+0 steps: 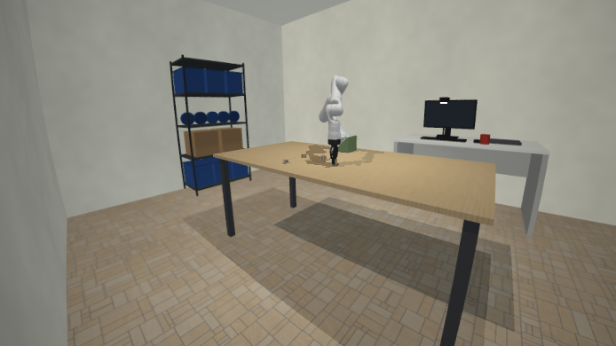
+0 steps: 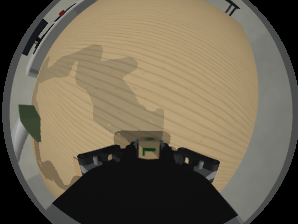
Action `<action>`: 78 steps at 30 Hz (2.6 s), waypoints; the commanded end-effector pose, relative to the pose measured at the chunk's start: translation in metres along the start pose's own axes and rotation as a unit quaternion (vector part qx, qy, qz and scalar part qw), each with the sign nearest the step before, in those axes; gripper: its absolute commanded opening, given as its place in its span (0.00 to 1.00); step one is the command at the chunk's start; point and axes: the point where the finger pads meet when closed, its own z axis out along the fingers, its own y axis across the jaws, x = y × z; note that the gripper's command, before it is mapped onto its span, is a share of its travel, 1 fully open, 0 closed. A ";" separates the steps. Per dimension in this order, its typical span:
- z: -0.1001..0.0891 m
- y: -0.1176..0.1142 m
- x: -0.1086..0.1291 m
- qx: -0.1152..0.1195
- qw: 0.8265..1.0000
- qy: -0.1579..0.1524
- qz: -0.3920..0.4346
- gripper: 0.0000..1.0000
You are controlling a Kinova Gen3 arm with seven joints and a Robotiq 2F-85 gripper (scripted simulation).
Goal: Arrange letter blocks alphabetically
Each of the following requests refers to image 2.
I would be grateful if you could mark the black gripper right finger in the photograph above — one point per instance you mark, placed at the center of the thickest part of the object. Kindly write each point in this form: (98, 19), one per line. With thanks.
(202, 164)

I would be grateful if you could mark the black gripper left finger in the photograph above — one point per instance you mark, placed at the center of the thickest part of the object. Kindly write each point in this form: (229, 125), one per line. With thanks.
(98, 157)

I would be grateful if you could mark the tan square mat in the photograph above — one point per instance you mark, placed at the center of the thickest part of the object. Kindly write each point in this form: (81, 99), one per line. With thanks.
(77, 168)

